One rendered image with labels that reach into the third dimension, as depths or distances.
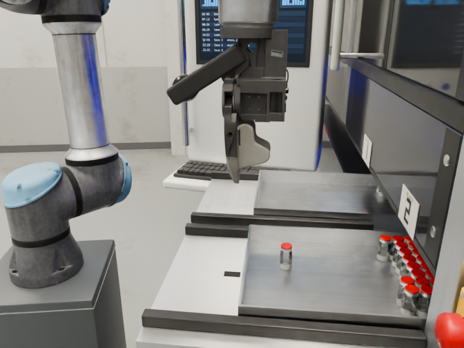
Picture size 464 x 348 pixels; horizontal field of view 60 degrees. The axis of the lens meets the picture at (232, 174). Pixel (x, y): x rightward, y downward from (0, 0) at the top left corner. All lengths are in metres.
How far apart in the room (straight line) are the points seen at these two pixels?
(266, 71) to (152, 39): 3.98
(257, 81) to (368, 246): 0.47
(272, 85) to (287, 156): 0.98
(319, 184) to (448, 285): 0.65
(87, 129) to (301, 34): 0.78
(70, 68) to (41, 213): 0.30
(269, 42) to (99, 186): 0.55
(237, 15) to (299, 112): 0.95
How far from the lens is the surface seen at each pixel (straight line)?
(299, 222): 0.90
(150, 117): 4.58
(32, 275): 0.95
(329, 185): 1.16
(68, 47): 0.91
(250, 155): 0.55
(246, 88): 0.52
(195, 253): 0.81
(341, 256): 0.82
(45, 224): 0.91
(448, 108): 0.58
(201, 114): 1.53
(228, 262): 0.78
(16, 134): 4.98
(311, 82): 1.42
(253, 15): 0.51
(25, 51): 4.79
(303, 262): 0.79
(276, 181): 1.16
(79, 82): 0.91
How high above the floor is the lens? 1.30
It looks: 20 degrees down
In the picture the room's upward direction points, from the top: straight up
